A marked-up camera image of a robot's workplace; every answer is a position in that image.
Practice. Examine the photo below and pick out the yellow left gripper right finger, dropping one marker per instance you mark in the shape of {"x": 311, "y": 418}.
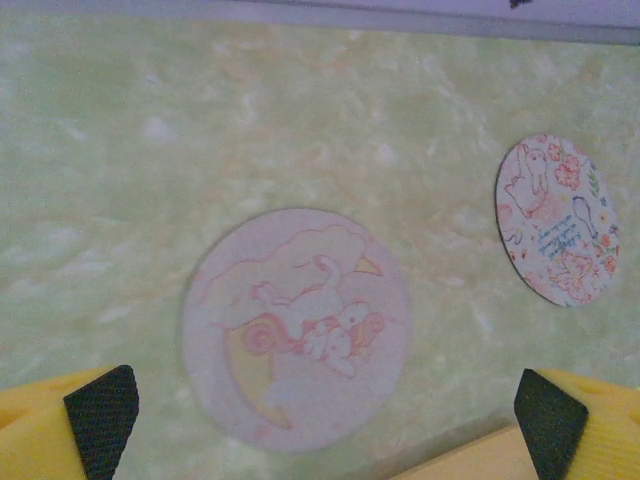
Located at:
{"x": 600, "y": 430}

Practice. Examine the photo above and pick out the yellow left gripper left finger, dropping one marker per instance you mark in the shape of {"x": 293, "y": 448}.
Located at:
{"x": 35, "y": 430}

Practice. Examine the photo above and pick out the round floral cat print coaster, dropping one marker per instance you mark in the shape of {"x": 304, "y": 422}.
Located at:
{"x": 555, "y": 220}

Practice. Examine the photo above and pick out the round unicorn print coaster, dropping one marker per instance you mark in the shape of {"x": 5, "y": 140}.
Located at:
{"x": 300, "y": 325}

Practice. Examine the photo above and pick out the yellow plastic tray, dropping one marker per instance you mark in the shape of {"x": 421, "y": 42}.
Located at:
{"x": 475, "y": 460}

